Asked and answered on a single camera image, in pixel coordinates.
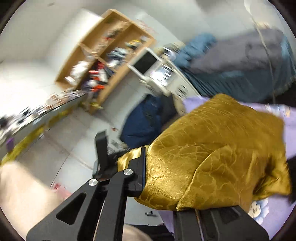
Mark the gold satin jacket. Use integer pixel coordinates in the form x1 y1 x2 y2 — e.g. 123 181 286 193
117 93 293 212

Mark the purple floral bed sheet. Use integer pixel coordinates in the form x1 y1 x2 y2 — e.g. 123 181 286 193
157 96 296 241

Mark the navy blue garment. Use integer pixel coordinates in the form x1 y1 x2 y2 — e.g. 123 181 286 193
120 94 177 149

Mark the wooden shelf unit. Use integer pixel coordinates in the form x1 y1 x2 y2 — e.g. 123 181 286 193
56 9 156 113

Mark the white medical machine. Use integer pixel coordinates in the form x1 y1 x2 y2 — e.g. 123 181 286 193
127 47 200 99

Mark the teal covered massage bed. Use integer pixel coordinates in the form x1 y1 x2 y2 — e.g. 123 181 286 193
180 36 295 102

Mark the blue quilted jacket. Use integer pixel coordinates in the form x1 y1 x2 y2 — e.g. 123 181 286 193
174 33 217 68

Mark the grey blanket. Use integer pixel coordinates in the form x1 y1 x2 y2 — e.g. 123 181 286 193
190 29 285 74

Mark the white gooseneck lamp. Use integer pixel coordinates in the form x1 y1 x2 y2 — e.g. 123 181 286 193
243 0 276 104

